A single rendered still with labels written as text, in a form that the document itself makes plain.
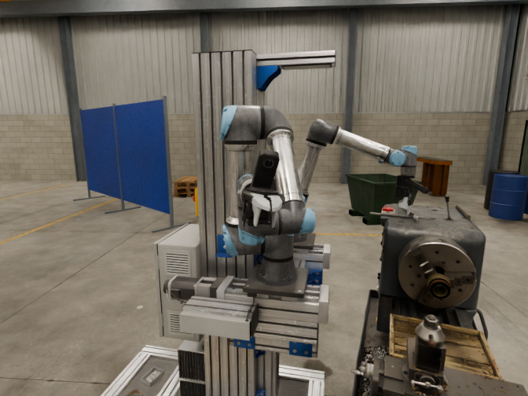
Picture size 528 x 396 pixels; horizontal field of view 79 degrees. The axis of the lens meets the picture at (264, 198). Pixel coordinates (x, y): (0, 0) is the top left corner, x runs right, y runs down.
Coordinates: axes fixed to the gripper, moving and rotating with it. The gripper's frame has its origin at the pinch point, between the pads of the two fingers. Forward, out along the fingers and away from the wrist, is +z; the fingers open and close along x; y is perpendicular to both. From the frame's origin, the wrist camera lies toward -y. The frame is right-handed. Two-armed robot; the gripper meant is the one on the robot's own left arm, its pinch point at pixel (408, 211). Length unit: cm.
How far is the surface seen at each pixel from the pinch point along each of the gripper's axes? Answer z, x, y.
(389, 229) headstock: 6.9, 15.3, 9.1
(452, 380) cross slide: 33, 86, -12
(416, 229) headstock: 5.5, 14.0, -3.4
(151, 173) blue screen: 32, -303, 440
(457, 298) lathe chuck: 30.9, 31.9, -21.4
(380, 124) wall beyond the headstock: -73, -1003, 56
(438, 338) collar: 16, 91, -6
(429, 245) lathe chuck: 7.6, 31.9, -8.0
